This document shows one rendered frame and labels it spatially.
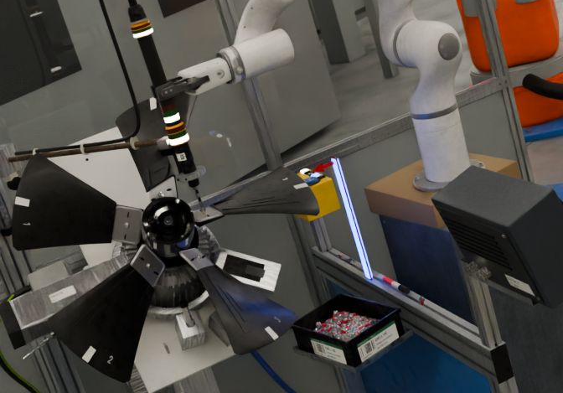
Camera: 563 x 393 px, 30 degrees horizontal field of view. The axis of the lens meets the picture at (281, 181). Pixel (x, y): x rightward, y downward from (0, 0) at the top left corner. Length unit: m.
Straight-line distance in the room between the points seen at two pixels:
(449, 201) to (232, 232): 1.39
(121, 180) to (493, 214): 1.18
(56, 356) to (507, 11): 3.77
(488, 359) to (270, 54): 0.83
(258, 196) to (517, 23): 3.79
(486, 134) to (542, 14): 2.55
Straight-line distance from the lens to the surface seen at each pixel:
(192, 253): 2.40
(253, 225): 3.26
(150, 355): 2.55
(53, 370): 3.04
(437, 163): 2.72
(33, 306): 2.48
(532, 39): 6.11
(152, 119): 2.55
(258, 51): 2.39
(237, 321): 2.30
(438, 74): 2.61
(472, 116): 3.56
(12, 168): 2.80
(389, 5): 2.62
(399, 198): 2.74
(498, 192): 1.90
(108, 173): 2.73
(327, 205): 2.80
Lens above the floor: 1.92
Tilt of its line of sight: 17 degrees down
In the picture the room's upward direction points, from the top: 17 degrees counter-clockwise
